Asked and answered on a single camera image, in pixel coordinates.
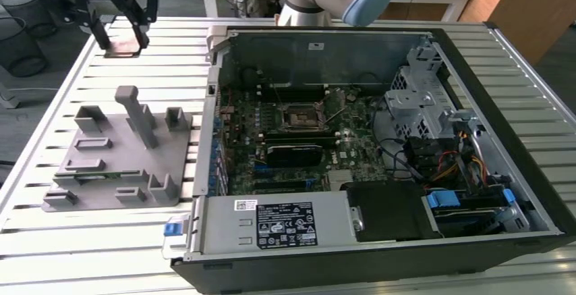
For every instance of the blue case latch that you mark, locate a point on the blue case latch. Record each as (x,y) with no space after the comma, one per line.
(173,230)

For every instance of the silver power supply with label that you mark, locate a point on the silver power supply with label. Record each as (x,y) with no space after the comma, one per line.
(220,224)

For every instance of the silver metal drive cage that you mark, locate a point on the silver metal drive cage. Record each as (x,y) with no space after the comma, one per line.
(413,102)

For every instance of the brown wooden cabinet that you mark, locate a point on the brown wooden cabinet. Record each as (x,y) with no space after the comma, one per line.
(535,11)

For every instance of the small silver heatsink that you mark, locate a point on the small silver heatsink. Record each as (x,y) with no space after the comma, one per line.
(341,178)

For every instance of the green motherboard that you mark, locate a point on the green motherboard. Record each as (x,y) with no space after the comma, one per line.
(360,129)

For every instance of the silver square CPU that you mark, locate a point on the silver square CPU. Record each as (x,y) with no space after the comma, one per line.
(123,47)

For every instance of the grey plastic parts rack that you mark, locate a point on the grey plastic parts rack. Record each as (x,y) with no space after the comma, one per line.
(171,160)

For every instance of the blue disk carrier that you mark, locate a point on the blue disk carrier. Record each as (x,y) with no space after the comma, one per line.
(443,200)

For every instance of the black graphics card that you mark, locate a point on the black graphics card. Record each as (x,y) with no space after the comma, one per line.
(292,156)

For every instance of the black open PC case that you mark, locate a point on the black open PC case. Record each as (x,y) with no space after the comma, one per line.
(315,274)

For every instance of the black plastic shroud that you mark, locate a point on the black plastic shroud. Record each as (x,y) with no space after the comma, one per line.
(387,210)

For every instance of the black RAM slot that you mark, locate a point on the black RAM slot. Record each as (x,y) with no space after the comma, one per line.
(292,89)
(296,135)
(296,142)
(292,97)

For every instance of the green RAM stick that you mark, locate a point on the green RAM stick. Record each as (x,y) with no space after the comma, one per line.
(115,174)

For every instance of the thin metal locking lever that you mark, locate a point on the thin metal locking lever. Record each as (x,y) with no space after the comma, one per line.
(337,114)
(279,96)

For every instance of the grey metal stand foot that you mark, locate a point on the grey metal stand foot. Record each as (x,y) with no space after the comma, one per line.
(8,101)

